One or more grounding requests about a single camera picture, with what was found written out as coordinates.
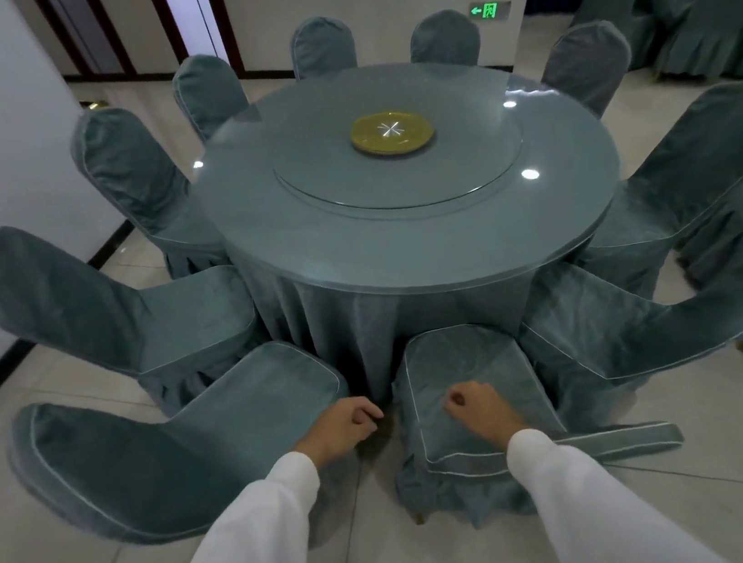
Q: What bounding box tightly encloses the person's left hand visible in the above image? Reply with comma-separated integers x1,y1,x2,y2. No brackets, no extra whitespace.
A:
285,391,392,474

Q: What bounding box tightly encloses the person's right hand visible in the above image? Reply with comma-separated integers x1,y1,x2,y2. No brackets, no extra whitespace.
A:
440,373,536,462

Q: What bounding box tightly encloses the person's left forearm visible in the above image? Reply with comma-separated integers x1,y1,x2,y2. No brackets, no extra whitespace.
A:
106,448,333,563

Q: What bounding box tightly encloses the person's right forearm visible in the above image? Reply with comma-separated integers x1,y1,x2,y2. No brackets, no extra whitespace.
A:
502,403,729,563

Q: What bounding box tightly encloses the teal tablecloth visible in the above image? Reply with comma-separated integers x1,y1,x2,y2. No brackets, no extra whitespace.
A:
227,190,623,423

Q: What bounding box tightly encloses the round teal table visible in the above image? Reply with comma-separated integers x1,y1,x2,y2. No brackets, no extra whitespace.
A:
177,31,652,427

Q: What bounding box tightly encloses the round glass turntable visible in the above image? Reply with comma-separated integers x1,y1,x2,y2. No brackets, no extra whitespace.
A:
263,75,533,230

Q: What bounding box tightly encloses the gold turntable hub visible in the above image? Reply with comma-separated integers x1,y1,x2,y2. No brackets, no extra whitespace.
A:
347,105,440,163

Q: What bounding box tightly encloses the green lit exit sign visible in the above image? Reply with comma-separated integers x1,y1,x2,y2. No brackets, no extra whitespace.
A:
466,0,515,26

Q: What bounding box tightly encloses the dark framed glass window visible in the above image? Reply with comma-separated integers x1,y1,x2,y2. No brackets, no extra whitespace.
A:
146,0,245,88
31,0,140,89

